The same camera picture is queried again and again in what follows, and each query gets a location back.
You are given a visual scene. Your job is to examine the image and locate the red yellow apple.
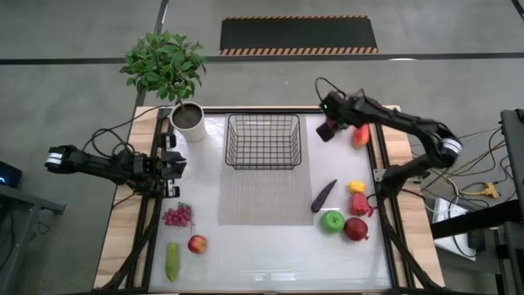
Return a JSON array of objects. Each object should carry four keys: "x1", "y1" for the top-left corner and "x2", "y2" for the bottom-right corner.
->
[{"x1": 187, "y1": 234, "x2": 208, "y2": 255}]

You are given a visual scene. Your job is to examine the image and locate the black hazard-striped floor mat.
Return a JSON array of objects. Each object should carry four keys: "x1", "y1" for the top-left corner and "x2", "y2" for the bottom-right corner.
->
[{"x1": 219, "y1": 15, "x2": 379, "y2": 57}]

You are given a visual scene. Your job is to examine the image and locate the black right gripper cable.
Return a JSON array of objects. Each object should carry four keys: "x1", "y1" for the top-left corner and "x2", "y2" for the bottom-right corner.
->
[{"x1": 314, "y1": 76, "x2": 349, "y2": 103}]

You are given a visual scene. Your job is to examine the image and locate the purple grape bunch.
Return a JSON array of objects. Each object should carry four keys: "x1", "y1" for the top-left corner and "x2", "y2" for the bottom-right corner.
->
[{"x1": 162, "y1": 202, "x2": 194, "y2": 230}]

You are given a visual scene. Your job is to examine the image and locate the dark purple eggplant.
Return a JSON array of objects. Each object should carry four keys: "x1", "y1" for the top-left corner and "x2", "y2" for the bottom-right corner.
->
[{"x1": 310, "y1": 179, "x2": 338, "y2": 214}]

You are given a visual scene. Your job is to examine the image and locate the white cylindrical plant pot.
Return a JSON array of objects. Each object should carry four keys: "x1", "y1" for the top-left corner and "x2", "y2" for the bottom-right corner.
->
[{"x1": 169, "y1": 101, "x2": 207, "y2": 143}]

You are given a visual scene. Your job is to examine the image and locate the grey metal side stand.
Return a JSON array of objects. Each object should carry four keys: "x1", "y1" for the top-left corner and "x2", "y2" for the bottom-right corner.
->
[{"x1": 0, "y1": 184, "x2": 66, "y2": 295}]

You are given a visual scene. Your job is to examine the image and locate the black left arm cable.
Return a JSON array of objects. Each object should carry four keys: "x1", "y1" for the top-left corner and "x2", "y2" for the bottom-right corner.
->
[{"x1": 81, "y1": 105, "x2": 173, "y2": 157}]

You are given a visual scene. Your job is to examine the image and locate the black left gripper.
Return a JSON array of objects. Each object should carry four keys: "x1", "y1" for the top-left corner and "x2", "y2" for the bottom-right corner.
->
[{"x1": 141, "y1": 150, "x2": 188, "y2": 184}]

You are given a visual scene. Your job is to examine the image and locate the red bell pepper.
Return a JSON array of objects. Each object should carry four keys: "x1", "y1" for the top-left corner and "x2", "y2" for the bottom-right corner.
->
[{"x1": 350, "y1": 192, "x2": 372, "y2": 217}]

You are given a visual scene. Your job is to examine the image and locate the green leafy potted plant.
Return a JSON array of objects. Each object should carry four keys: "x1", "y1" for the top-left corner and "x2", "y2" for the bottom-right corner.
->
[{"x1": 120, "y1": 30, "x2": 208, "y2": 108}]

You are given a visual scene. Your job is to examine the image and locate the red pomegranate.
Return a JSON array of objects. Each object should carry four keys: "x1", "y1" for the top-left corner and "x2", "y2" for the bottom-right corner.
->
[{"x1": 344, "y1": 216, "x2": 370, "y2": 242}]

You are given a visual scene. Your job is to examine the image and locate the black wire basket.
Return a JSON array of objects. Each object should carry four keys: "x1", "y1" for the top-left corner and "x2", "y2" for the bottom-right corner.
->
[{"x1": 224, "y1": 113, "x2": 303, "y2": 170}]

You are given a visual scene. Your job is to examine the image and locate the yellow power splitter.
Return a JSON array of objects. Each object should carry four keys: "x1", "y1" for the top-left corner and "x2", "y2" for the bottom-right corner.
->
[{"x1": 460, "y1": 182, "x2": 500, "y2": 200}]

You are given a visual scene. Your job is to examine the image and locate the black equipment stand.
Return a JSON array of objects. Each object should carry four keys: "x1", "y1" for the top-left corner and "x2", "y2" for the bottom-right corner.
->
[{"x1": 429, "y1": 108, "x2": 524, "y2": 295}]

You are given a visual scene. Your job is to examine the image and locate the green cucumber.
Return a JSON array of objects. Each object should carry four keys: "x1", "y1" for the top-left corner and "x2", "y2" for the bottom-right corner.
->
[{"x1": 165, "y1": 242, "x2": 180, "y2": 283}]

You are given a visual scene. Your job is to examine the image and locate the black computer tower blue lights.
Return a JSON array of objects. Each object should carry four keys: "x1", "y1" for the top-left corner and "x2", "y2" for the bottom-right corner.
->
[{"x1": 0, "y1": 161, "x2": 24, "y2": 189}]

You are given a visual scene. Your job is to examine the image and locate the white box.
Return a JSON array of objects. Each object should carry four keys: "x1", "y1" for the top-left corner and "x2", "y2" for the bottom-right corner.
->
[{"x1": 431, "y1": 196, "x2": 478, "y2": 261}]

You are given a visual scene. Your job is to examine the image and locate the green apple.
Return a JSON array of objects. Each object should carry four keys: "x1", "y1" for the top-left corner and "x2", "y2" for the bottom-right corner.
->
[{"x1": 320, "y1": 210, "x2": 346, "y2": 235}]

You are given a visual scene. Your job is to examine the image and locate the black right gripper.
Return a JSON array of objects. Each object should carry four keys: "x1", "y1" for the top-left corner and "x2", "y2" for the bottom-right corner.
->
[{"x1": 315, "y1": 90, "x2": 361, "y2": 143}]

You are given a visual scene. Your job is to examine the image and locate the orange-red bell pepper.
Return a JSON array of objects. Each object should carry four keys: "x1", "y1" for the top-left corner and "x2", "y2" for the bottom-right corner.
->
[{"x1": 353, "y1": 124, "x2": 371, "y2": 150}]

